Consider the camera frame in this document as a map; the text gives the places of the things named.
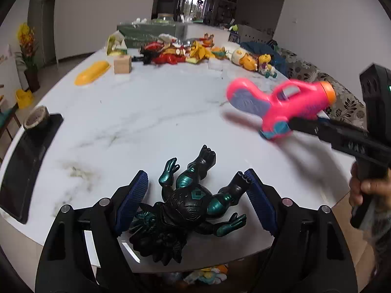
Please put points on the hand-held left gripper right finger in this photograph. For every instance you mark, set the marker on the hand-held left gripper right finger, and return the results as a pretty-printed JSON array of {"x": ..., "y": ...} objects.
[{"x": 259, "y": 203}]

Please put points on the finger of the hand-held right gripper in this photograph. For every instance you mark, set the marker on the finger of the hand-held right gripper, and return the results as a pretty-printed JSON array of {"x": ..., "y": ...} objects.
[{"x": 305, "y": 126}]

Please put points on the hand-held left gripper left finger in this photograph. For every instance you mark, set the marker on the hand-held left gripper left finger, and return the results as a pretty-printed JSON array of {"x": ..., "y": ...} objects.
[{"x": 134, "y": 202}]

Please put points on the pink toy water gun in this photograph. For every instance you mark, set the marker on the pink toy water gun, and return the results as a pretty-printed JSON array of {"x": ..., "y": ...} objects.
[{"x": 293, "y": 100}]

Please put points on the black teal monster figure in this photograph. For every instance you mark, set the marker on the black teal monster figure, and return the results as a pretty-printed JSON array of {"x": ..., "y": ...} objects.
[{"x": 186, "y": 201}]

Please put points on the person's right forearm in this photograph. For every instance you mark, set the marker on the person's right forearm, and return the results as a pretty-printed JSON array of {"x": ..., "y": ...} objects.
[{"x": 383, "y": 238}]

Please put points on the person's right hand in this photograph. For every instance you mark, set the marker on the person's right hand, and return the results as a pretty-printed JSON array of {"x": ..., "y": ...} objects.
[{"x": 362, "y": 189}]

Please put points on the floral patterned sofa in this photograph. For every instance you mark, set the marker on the floral patterned sofa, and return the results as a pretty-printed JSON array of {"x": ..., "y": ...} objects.
[{"x": 333, "y": 91}]

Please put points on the blue cloth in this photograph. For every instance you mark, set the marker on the blue cloth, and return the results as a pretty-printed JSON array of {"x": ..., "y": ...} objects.
[{"x": 262, "y": 50}]

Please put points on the pastel plush toy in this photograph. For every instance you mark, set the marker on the pastel plush toy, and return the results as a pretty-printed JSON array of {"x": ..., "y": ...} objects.
[{"x": 207, "y": 276}]

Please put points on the white low cabinet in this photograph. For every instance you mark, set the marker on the white low cabinet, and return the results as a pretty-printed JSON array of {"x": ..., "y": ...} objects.
[{"x": 252, "y": 32}]

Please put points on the black tray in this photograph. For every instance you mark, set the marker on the black tray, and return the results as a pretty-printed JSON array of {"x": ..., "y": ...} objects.
[{"x": 24, "y": 171}]

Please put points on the brown tape roll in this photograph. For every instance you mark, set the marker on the brown tape roll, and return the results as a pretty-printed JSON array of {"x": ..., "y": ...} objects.
[{"x": 36, "y": 119}]

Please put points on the pile of colourful toys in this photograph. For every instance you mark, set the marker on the pile of colourful toys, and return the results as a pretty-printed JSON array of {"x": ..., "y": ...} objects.
[{"x": 195, "y": 52}]

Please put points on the small wooden box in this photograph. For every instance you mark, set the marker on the small wooden box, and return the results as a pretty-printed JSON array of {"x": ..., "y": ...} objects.
[{"x": 122, "y": 64}]

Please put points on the yellow plastic bucket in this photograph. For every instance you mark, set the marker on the yellow plastic bucket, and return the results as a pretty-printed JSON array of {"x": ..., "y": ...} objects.
[{"x": 23, "y": 98}]

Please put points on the teal cushioned wooden bench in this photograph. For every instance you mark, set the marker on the teal cushioned wooden bench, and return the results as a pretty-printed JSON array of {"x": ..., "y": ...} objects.
[{"x": 6, "y": 119}]

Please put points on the dark display cabinet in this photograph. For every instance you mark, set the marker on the dark display cabinet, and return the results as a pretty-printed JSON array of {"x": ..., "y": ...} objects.
[{"x": 195, "y": 3}]

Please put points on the green cardboard box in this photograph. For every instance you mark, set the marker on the green cardboard box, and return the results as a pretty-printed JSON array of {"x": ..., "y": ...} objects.
[{"x": 149, "y": 33}]

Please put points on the glass bowl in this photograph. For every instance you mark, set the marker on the glass bowl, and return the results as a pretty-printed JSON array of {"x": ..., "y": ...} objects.
[{"x": 166, "y": 16}]

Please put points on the potted yellow flower plant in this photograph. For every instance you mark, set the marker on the potted yellow flower plant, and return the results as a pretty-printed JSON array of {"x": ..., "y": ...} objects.
[{"x": 27, "y": 45}]

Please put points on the grey door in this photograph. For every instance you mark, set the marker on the grey door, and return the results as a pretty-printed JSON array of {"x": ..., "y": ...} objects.
[{"x": 49, "y": 30}]

